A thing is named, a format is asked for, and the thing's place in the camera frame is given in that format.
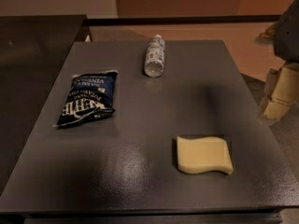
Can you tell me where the blue potato chip bag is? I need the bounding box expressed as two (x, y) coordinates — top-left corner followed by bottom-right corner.
(56, 70), (118, 128)

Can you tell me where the clear plastic water bottle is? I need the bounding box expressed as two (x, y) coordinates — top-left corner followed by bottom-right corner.
(144, 35), (165, 77)

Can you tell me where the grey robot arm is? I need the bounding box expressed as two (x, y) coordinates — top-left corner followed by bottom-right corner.
(259, 0), (299, 125)

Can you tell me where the yellow sponge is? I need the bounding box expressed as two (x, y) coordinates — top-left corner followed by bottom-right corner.
(177, 136), (234, 175)

